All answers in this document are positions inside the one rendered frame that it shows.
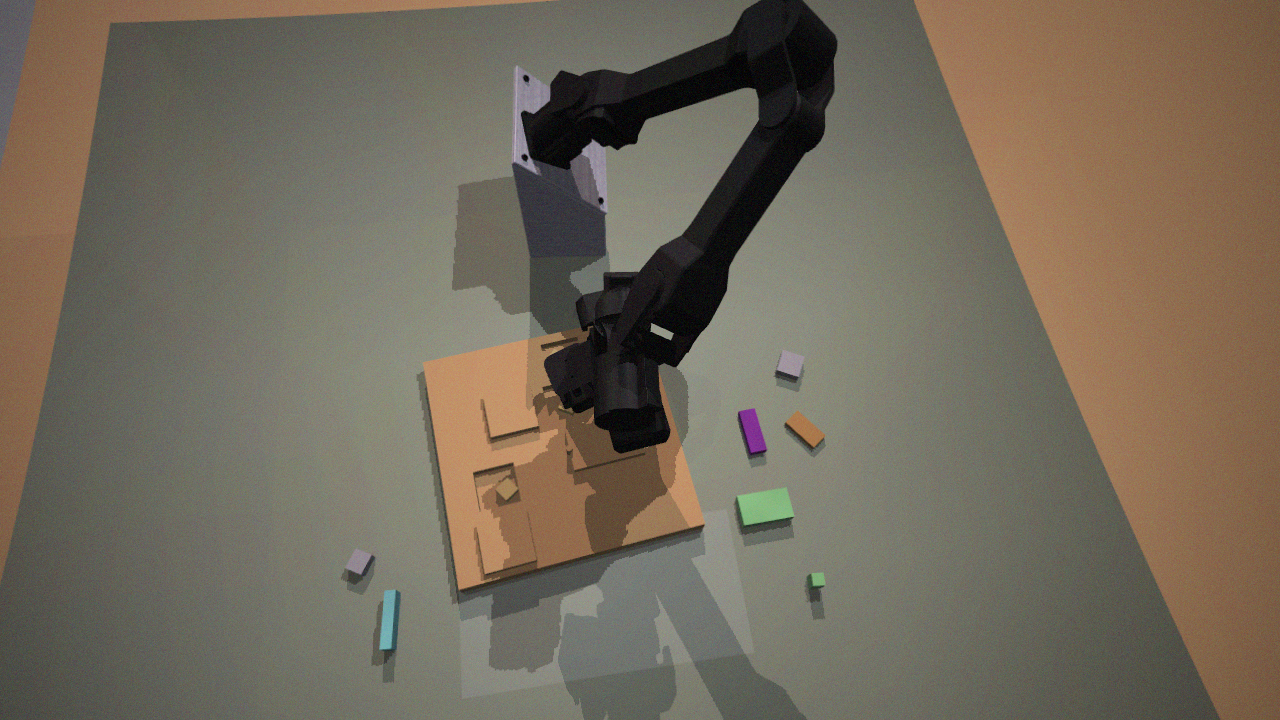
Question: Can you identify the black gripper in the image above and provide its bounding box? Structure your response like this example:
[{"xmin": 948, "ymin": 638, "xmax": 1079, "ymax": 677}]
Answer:
[{"xmin": 576, "ymin": 291, "xmax": 669, "ymax": 454}]

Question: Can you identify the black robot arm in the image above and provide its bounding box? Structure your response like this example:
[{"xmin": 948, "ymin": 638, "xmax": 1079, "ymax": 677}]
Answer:
[{"xmin": 521, "ymin": 0, "xmax": 837, "ymax": 432}]

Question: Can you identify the purple rectangular block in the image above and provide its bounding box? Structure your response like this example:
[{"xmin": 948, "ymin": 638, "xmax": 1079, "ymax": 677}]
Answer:
[{"xmin": 739, "ymin": 407, "xmax": 767, "ymax": 455}]

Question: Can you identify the orange rectangular block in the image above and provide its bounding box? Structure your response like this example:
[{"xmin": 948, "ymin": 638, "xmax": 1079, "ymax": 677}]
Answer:
[{"xmin": 785, "ymin": 411, "xmax": 826, "ymax": 448}]

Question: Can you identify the orange square puzzle board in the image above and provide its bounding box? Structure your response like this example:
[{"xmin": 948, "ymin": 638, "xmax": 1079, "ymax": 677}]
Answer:
[{"xmin": 422, "ymin": 325, "xmax": 705, "ymax": 592}]

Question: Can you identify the green rectangular block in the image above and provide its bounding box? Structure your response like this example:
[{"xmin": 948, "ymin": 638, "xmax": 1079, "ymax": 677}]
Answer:
[{"xmin": 735, "ymin": 488, "xmax": 795, "ymax": 528}]

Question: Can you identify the light blue rectangular bar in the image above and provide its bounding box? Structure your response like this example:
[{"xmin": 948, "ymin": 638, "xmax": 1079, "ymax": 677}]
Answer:
[{"xmin": 379, "ymin": 591, "xmax": 401, "ymax": 651}]

